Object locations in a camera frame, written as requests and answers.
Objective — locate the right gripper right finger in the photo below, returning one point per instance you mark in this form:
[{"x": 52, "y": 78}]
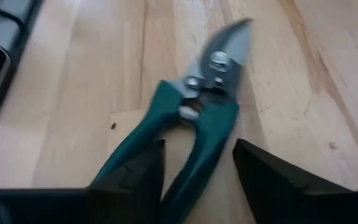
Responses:
[{"x": 278, "y": 196}]

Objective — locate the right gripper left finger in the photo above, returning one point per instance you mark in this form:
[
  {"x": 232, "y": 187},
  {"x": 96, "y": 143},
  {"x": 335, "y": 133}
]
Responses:
[{"x": 129, "y": 193}]

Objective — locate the small dark debris piece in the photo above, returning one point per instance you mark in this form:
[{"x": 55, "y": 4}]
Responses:
[{"x": 113, "y": 125}]

